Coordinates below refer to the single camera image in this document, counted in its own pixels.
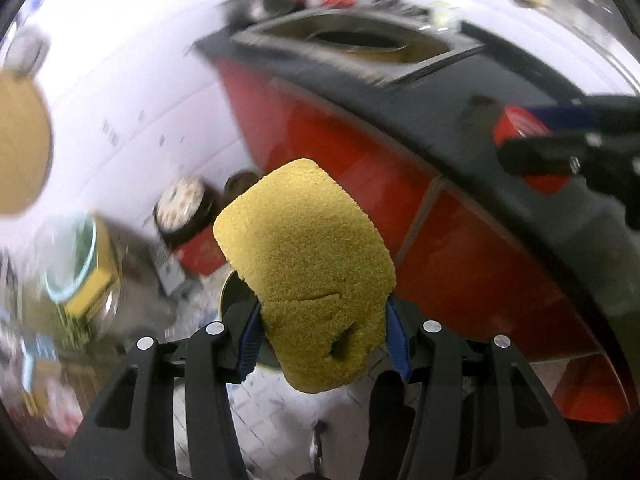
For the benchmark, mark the yellow cardboard box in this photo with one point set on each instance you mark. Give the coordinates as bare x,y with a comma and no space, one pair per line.
95,285

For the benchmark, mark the red cup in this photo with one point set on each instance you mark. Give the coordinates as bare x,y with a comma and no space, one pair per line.
517,127

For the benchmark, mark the pink plastic bag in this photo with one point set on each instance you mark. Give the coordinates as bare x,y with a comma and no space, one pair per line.
62,412

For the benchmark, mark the brown ceramic jar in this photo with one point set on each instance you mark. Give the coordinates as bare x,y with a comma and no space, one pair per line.
240,185

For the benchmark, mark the thin metal rod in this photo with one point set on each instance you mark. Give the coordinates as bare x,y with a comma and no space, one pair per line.
319,442

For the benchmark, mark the black wok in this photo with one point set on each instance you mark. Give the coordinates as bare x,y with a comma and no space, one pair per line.
360,42

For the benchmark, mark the red box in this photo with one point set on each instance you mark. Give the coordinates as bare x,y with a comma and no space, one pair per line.
202,252

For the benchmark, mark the black trash bin gold rim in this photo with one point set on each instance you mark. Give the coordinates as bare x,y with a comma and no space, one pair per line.
235,295

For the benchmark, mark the green leafy vegetables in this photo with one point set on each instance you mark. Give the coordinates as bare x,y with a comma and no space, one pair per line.
75,332

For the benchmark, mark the glass bowl green rim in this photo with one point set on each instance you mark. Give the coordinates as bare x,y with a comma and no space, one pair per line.
70,260

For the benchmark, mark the round wooden table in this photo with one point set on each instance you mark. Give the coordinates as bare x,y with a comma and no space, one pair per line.
20,145

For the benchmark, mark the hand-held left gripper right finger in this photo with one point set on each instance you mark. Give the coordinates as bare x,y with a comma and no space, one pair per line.
398,345

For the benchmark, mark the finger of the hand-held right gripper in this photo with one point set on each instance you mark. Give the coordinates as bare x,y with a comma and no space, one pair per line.
540,156
565,115

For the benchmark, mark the small grey box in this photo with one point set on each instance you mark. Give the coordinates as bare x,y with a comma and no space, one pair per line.
172,270

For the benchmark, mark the yellow sponge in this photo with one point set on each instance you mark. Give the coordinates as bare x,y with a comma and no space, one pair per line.
305,260

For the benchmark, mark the red kitchen counter cabinet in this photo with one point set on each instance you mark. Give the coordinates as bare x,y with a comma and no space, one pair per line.
475,240

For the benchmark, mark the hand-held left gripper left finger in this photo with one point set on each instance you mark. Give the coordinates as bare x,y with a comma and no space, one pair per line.
250,342

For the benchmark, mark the black pot with patterned lid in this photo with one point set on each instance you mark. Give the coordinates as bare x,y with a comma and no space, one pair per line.
182,205

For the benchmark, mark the large grey metal pot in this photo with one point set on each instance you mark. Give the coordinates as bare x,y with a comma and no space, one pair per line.
135,285

